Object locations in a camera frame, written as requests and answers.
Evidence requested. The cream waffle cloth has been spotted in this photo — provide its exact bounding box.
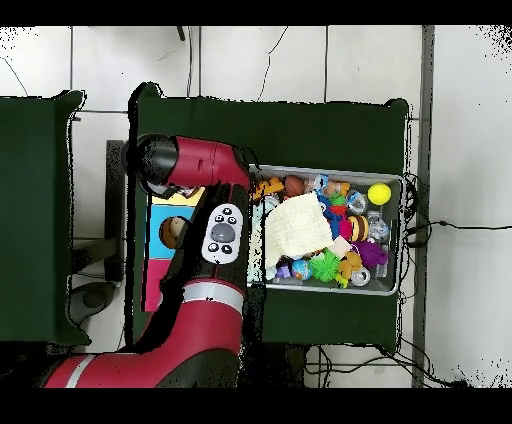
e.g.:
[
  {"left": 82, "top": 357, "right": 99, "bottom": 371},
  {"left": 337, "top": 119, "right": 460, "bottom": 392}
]
[{"left": 263, "top": 191, "right": 336, "bottom": 269}]

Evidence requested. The wooden box with three holes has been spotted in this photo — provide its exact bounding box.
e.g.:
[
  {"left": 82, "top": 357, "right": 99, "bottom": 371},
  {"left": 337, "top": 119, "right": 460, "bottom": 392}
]
[{"left": 141, "top": 185, "right": 207, "bottom": 314}]

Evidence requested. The orange plastic building block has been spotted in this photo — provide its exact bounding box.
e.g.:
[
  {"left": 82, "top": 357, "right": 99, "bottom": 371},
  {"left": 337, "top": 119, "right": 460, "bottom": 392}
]
[{"left": 250, "top": 176, "right": 286, "bottom": 201}]

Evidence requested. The brown toy basketball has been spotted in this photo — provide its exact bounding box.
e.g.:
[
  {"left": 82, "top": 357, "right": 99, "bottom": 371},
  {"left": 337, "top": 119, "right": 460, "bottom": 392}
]
[{"left": 284, "top": 174, "right": 308, "bottom": 198}]

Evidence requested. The blue globe ball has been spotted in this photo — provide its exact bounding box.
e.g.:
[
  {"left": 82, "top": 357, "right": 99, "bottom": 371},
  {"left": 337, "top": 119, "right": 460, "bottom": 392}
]
[{"left": 290, "top": 258, "right": 314, "bottom": 282}]

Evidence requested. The green spiky ball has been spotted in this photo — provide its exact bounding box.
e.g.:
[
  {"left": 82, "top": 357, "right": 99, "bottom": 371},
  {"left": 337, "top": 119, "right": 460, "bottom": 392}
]
[{"left": 309, "top": 248, "right": 342, "bottom": 284}]

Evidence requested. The toy hamburger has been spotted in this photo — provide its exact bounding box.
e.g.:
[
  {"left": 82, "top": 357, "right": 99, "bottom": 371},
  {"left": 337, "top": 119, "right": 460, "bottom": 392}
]
[{"left": 346, "top": 214, "right": 371, "bottom": 243}]

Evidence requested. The dark green table cloth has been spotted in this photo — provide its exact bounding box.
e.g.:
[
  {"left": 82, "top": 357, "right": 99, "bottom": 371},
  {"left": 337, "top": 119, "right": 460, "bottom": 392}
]
[
  {"left": 125, "top": 81, "right": 411, "bottom": 353},
  {"left": 0, "top": 89, "right": 91, "bottom": 347}
]

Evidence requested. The brown plush toy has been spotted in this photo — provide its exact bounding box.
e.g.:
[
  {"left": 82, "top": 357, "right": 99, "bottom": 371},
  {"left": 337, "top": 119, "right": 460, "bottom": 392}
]
[{"left": 337, "top": 250, "right": 364, "bottom": 281}]

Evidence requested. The purple spiky toy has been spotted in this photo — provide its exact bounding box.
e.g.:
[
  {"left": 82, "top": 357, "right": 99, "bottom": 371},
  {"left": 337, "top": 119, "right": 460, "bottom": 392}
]
[{"left": 353, "top": 238, "right": 390, "bottom": 270}]

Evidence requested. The yellow plastic ball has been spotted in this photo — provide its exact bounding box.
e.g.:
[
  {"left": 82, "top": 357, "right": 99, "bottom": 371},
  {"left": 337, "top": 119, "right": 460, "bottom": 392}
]
[{"left": 366, "top": 182, "right": 393, "bottom": 206}]

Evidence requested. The black upright panel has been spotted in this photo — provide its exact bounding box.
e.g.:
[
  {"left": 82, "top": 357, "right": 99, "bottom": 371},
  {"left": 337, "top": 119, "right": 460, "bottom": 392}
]
[{"left": 104, "top": 139, "right": 126, "bottom": 283}]

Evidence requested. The dark grey floor base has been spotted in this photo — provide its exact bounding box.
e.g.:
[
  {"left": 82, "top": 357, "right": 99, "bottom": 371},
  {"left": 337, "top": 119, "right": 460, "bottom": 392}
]
[{"left": 65, "top": 280, "right": 118, "bottom": 326}]

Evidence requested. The silver wire mesh bin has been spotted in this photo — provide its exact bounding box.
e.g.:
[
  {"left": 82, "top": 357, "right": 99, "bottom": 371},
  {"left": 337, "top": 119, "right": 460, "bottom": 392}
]
[{"left": 246, "top": 163, "right": 405, "bottom": 297}]

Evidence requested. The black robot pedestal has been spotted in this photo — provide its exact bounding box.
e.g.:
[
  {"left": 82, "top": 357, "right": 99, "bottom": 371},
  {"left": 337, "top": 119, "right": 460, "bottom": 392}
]
[{"left": 243, "top": 342, "right": 308, "bottom": 388}]

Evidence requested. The black floor cable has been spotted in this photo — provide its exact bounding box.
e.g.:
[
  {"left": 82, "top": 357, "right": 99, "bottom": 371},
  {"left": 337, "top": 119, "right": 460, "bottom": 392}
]
[{"left": 403, "top": 219, "right": 512, "bottom": 235}]

